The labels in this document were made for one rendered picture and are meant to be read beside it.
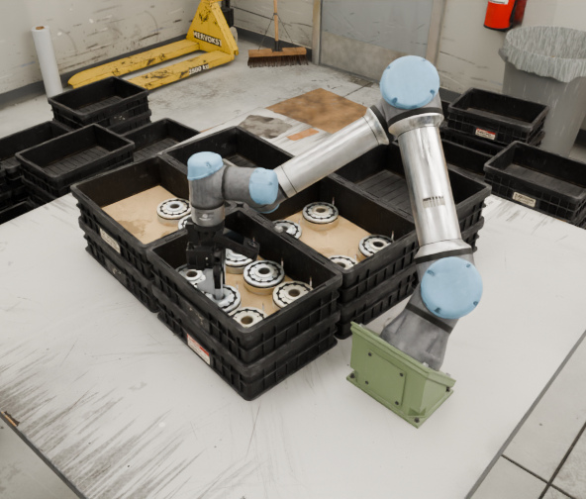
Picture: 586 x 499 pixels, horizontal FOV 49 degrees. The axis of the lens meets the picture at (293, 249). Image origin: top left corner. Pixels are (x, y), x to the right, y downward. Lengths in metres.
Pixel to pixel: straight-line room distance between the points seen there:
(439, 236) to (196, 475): 0.70
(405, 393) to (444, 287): 0.30
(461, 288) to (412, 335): 0.19
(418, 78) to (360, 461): 0.80
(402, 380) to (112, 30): 4.28
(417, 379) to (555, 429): 1.20
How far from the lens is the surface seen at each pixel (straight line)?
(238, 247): 1.47
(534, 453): 2.45
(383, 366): 1.46
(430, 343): 1.42
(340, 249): 1.75
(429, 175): 1.33
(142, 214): 1.93
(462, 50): 4.62
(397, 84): 1.35
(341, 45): 5.14
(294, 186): 1.49
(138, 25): 5.44
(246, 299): 1.59
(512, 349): 1.74
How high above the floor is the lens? 1.87
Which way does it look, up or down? 37 degrees down
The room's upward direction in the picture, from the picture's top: straight up
